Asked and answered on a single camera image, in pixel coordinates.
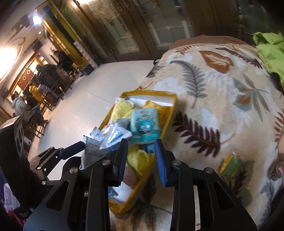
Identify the yellow cardboard box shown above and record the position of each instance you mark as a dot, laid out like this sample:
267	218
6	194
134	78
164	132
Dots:
172	106

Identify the white printed packet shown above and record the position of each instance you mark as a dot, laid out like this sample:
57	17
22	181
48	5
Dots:
93	151

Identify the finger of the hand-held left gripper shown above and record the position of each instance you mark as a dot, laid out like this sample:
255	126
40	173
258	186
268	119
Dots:
72	149
66	166

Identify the yellow cloth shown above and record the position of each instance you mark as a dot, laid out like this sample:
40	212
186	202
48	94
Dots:
138	161

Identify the wooden glass door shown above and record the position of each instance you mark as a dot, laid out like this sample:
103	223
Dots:
137	28

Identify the white blue-striped desiccant packet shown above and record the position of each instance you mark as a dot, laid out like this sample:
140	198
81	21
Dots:
117	135

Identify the wooden chair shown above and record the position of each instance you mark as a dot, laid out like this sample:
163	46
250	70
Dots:
62	82
38	125

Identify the teal cartoon tissue pack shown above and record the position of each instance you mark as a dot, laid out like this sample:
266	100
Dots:
144	128

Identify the row of printed cartons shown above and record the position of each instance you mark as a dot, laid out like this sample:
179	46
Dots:
86	54

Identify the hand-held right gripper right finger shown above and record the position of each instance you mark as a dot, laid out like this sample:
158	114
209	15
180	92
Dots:
163	164

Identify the leaf-printed blanket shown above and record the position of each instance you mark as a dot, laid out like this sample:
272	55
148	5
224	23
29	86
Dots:
221	100

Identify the lime green jacket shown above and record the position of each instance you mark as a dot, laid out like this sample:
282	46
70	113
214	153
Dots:
270	53

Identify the green and yellow packet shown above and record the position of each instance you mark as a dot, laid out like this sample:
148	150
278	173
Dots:
229	164

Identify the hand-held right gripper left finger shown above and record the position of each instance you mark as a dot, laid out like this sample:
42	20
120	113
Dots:
121	162

